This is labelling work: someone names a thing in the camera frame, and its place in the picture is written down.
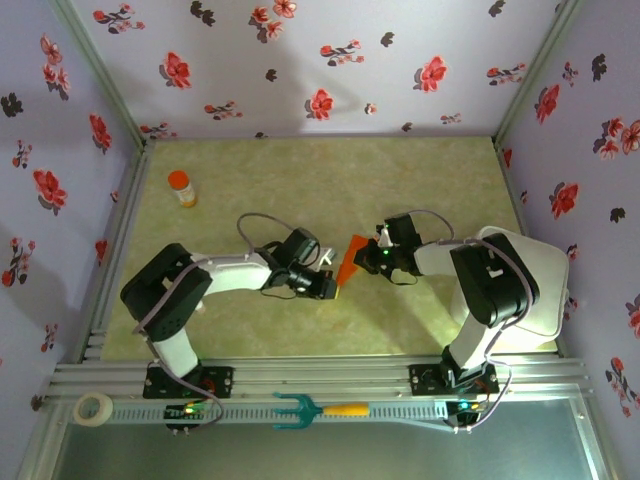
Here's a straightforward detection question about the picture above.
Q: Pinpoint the orange-capped pill bottle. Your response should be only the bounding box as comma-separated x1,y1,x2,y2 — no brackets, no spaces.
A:
167,169,199,209

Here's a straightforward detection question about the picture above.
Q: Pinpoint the white plastic box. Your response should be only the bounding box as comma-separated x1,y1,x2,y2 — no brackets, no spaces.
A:
449,225,571,354

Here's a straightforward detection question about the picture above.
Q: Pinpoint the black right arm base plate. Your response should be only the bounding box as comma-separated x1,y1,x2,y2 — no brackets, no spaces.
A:
408,363,500,397

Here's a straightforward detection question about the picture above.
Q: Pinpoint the grey slotted cable tray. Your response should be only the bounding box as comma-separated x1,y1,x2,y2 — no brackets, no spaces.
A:
107,402,451,426

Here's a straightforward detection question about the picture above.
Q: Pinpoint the grey metal panel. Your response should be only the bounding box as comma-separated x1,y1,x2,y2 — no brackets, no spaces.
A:
19,399,611,480

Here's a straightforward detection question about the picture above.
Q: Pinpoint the aluminium corner post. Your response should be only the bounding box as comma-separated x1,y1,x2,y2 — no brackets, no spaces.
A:
49,0,151,146
494,0,586,144

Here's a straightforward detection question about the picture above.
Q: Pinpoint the white tape roll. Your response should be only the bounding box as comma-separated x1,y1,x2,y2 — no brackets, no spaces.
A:
72,391,115,428

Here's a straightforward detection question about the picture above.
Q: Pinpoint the orange cloth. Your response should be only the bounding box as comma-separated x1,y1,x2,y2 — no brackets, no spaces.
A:
335,234,370,287

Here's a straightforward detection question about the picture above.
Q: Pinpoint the long aluminium frame rail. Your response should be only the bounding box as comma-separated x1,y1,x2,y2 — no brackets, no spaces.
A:
47,355,596,401

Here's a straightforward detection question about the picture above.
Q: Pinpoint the teal rake with yellow handle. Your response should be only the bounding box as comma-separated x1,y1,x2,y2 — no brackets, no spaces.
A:
272,391,371,432

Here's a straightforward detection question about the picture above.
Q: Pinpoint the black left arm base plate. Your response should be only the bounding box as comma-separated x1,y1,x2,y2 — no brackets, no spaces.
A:
142,364,236,400

